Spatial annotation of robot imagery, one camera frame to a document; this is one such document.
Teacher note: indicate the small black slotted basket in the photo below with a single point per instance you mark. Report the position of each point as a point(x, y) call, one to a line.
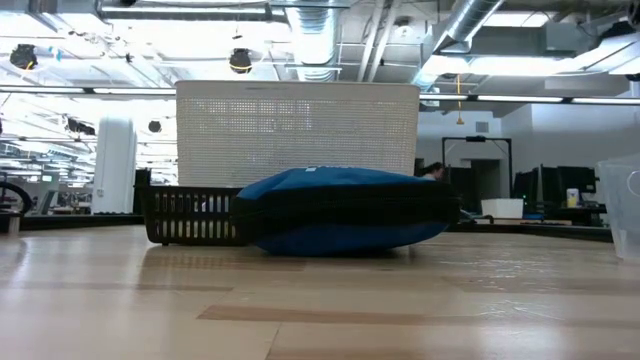
point(190, 215)

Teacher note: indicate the blue first aid pouch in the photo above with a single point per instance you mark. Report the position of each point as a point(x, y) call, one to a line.
point(340, 210)

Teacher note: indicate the white perforated panel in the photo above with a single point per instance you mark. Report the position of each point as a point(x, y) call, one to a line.
point(300, 130)

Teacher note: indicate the person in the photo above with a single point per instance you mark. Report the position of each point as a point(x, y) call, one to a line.
point(433, 171)

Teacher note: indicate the black round ceiling fixture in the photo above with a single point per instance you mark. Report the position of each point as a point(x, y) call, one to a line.
point(23, 56)
point(240, 60)

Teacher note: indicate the small black round fixture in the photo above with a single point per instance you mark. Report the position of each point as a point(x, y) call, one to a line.
point(155, 126)

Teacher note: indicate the white box on desk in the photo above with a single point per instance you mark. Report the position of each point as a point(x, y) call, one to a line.
point(502, 208)

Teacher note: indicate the white round pillar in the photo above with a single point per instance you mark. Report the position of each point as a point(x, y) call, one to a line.
point(115, 165)

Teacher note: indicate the long ceiling light strip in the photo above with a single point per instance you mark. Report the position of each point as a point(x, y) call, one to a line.
point(90, 91)
point(520, 98)

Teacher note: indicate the white yellow bottle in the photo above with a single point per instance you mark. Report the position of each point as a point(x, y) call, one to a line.
point(572, 198)

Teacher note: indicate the dark background desk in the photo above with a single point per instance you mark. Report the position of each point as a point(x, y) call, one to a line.
point(580, 214)

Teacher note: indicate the clear plastic container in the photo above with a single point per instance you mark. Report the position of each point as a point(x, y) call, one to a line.
point(620, 210)

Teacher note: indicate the silver vertical air duct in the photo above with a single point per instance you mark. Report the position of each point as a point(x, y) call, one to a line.
point(315, 40)

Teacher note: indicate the black rectangular rig frame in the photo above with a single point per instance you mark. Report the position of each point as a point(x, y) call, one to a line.
point(476, 139)

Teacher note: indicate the black upright post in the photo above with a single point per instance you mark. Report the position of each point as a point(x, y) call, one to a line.
point(142, 190)

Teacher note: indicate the silver slanted air duct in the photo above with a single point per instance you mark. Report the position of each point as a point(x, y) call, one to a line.
point(465, 25)

